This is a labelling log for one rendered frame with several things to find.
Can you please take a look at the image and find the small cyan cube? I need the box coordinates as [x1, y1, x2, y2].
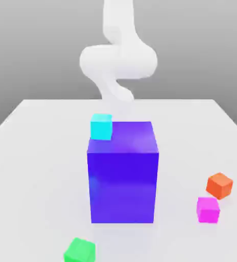
[90, 113, 113, 141]

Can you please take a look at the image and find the small orange cube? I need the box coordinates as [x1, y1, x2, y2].
[205, 172, 234, 201]

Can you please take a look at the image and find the small magenta cube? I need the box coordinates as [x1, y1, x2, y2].
[196, 196, 221, 224]

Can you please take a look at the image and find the small green cube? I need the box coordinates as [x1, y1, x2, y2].
[63, 237, 96, 262]

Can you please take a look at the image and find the large purple box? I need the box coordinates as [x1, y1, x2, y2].
[86, 121, 159, 224]

